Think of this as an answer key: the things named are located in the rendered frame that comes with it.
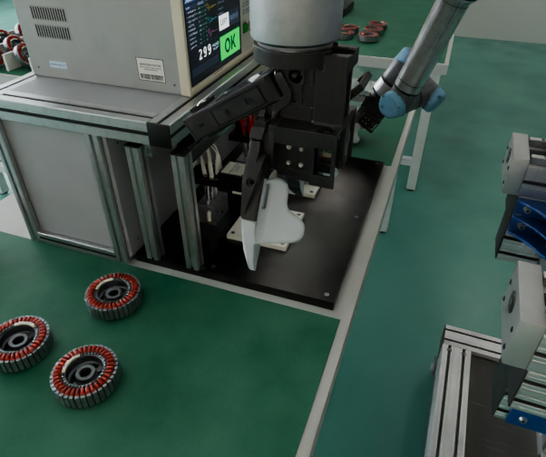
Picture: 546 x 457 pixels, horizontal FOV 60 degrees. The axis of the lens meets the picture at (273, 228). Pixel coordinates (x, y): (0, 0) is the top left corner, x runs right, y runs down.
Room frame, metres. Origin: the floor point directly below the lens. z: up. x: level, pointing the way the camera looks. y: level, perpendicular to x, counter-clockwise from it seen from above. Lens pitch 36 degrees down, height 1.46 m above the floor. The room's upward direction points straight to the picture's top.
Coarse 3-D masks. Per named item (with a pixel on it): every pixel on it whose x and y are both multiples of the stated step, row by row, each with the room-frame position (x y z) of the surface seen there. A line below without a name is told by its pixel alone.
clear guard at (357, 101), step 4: (356, 64) 1.30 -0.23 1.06; (356, 68) 1.28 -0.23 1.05; (360, 68) 1.30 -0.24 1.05; (356, 72) 1.27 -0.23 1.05; (360, 72) 1.28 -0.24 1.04; (352, 76) 1.22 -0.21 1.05; (356, 76) 1.24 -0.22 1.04; (352, 80) 1.21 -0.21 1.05; (356, 80) 1.23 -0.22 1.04; (352, 84) 1.19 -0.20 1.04; (356, 84) 1.21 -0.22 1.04; (368, 84) 1.26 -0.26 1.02; (352, 88) 1.17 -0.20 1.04; (368, 88) 1.25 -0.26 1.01; (360, 92) 1.19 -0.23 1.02; (364, 92) 1.20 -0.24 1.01; (352, 96) 1.13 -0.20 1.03; (356, 96) 1.15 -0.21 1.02; (360, 96) 1.17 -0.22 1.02; (364, 96) 1.19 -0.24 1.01; (352, 100) 1.12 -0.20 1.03; (356, 100) 1.14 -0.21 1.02; (360, 100) 1.15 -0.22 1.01; (352, 104) 1.10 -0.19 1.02; (356, 104) 1.12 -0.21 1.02; (360, 104) 1.14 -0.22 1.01; (356, 108) 1.11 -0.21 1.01
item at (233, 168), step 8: (200, 168) 1.01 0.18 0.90; (224, 168) 0.97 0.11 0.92; (232, 168) 0.97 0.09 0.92; (240, 168) 0.97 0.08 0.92; (200, 176) 0.97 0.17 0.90; (208, 176) 0.97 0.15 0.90; (216, 176) 0.97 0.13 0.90; (224, 176) 0.94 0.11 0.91; (232, 176) 0.94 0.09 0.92; (240, 176) 0.93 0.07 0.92; (200, 184) 0.96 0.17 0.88; (208, 184) 0.95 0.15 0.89; (216, 184) 0.95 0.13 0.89; (224, 184) 0.94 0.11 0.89; (232, 184) 0.93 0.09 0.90; (240, 184) 0.93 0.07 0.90; (208, 192) 0.97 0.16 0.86; (216, 192) 1.01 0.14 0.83; (232, 192) 0.94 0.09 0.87; (240, 192) 0.93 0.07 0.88; (208, 200) 0.97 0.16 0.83
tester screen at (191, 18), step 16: (192, 0) 0.95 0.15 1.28; (208, 0) 1.01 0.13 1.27; (224, 0) 1.08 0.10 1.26; (192, 16) 0.95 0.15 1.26; (208, 16) 1.01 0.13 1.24; (192, 32) 0.94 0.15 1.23; (208, 32) 1.00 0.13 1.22; (224, 32) 1.07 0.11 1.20; (192, 48) 0.94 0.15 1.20; (192, 64) 0.93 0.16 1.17; (192, 80) 0.92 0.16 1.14
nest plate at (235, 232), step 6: (300, 216) 0.97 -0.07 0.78; (240, 222) 0.95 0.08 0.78; (234, 228) 0.92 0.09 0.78; (240, 228) 0.92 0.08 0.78; (228, 234) 0.90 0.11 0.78; (234, 234) 0.90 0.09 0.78; (240, 234) 0.90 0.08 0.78; (240, 240) 0.88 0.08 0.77; (264, 246) 0.86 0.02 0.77; (270, 246) 0.86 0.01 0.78; (276, 246) 0.85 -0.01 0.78; (282, 246) 0.85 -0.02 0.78
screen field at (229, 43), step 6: (234, 30) 1.12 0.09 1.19; (222, 36) 1.06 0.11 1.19; (228, 36) 1.09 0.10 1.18; (234, 36) 1.12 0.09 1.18; (222, 42) 1.06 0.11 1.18; (228, 42) 1.09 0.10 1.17; (234, 42) 1.12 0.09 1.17; (222, 48) 1.06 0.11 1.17; (228, 48) 1.08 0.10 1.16; (234, 48) 1.12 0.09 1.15; (222, 54) 1.06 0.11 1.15; (228, 54) 1.08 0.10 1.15; (222, 60) 1.06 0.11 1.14
